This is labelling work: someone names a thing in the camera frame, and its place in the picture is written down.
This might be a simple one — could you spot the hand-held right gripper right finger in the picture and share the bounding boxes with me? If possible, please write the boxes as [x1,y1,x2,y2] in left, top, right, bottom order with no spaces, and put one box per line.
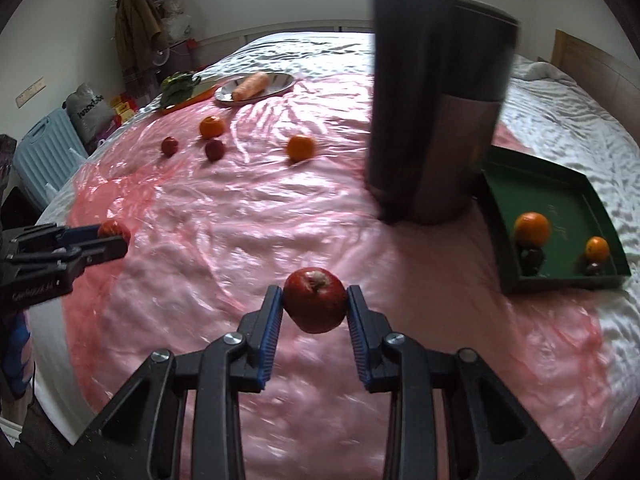
[346,285,576,480]

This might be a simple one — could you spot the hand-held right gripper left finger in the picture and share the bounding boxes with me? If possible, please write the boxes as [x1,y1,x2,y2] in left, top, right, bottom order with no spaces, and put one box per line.
[75,285,286,480]

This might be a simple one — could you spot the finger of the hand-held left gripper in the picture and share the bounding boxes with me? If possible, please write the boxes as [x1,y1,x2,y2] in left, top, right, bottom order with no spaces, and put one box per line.
[7,223,103,254]
[6,236,129,282]

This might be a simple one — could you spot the orange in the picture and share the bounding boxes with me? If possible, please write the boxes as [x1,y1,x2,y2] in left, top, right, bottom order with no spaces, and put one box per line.
[514,212,552,247]
[199,116,225,140]
[585,236,611,262]
[286,134,316,163]

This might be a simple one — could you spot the green rectangular tray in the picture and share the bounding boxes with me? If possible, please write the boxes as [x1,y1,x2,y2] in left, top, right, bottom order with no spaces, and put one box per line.
[481,146,632,295]

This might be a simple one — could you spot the person's left forearm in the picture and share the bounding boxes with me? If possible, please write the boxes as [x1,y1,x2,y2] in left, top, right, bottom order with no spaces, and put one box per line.
[0,310,33,403]

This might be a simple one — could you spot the light blue suitcase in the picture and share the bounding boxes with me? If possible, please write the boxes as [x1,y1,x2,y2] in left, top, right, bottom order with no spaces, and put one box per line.
[12,109,86,211]

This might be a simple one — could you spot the pink plastic sheet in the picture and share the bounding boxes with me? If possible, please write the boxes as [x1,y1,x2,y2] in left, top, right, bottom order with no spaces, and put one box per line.
[65,72,616,480]

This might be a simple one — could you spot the grey printed bag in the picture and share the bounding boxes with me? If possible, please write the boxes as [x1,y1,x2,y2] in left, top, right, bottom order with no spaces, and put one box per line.
[66,83,118,143]

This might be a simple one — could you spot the red and yellow boxes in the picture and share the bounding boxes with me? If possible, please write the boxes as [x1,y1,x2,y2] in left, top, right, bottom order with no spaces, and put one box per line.
[107,91,141,123]

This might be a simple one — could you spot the green leafy vegetable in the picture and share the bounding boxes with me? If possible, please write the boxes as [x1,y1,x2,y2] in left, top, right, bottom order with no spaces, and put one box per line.
[160,71,202,108]

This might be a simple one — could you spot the orange rimmed plate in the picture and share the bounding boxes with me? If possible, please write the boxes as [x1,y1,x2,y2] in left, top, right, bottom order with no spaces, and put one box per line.
[160,76,221,113]

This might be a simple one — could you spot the purple storage box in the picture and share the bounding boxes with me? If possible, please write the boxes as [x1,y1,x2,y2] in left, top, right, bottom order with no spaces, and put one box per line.
[167,40,198,76]

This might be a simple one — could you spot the brown coat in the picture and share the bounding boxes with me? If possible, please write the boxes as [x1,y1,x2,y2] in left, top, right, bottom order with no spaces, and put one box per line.
[115,0,162,93]

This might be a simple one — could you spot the carrot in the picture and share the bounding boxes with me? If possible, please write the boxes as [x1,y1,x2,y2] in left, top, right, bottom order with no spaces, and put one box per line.
[231,72,270,102]

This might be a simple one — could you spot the clear plastic bag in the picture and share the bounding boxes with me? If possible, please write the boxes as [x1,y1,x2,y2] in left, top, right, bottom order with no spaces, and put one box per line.
[162,0,193,43]

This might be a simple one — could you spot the black and steel electric kettle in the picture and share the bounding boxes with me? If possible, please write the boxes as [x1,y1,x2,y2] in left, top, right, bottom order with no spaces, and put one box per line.
[364,0,521,226]

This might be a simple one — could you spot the white patterned plate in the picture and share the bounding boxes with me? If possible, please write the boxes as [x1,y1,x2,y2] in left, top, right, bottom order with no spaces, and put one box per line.
[214,73,296,105]

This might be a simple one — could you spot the crumpled white cloth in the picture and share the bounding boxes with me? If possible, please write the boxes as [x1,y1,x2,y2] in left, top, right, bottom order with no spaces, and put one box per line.
[510,55,576,86]

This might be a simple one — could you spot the wooden headboard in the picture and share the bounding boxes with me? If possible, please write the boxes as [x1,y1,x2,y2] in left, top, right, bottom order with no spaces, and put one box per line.
[550,29,640,136]

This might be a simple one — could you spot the wall switch panel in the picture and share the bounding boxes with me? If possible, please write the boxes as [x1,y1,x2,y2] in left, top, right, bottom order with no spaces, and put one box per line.
[15,77,46,108]

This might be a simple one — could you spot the cream low wall cabinet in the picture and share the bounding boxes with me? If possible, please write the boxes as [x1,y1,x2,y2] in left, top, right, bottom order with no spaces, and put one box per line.
[192,20,376,68]

